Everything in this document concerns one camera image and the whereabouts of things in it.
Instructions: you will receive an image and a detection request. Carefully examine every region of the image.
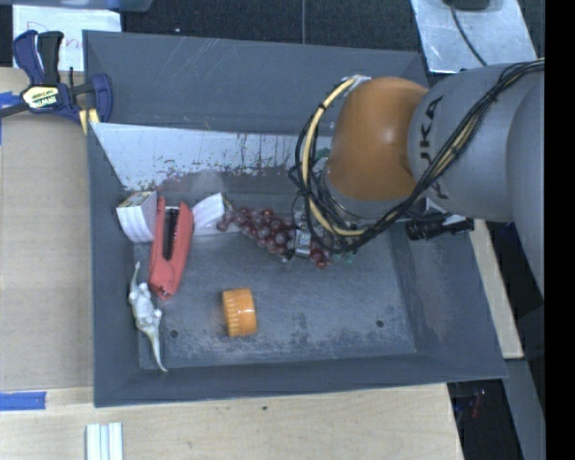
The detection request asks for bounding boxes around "dark red grape bunch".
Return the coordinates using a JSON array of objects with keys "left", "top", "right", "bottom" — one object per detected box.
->
[{"left": 216, "top": 206, "right": 334, "bottom": 270}]

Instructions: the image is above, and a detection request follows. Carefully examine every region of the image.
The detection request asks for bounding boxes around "grey metal bin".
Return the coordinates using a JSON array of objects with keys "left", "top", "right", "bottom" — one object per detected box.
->
[{"left": 81, "top": 30, "right": 510, "bottom": 409}]

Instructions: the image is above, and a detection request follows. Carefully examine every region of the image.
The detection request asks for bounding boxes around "orange ribbed cap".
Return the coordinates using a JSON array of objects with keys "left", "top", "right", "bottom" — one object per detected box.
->
[{"left": 219, "top": 287, "right": 259, "bottom": 338}]

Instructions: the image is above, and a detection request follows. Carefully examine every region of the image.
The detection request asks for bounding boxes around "red hand tool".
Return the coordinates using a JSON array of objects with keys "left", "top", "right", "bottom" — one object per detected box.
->
[{"left": 147, "top": 195, "right": 196, "bottom": 302}]

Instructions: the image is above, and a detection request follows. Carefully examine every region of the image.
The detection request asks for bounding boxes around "white toy dinosaur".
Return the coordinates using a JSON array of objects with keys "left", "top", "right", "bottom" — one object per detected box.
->
[{"left": 126, "top": 261, "right": 170, "bottom": 374}]

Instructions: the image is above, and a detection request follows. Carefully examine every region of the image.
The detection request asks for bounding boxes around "white cardboard box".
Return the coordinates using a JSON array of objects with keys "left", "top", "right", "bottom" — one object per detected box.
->
[{"left": 115, "top": 189, "right": 160, "bottom": 244}]

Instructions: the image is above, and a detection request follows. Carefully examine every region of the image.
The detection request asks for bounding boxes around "pale brown flat board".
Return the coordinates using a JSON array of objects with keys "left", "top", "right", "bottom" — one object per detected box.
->
[{"left": 0, "top": 112, "right": 96, "bottom": 393}]

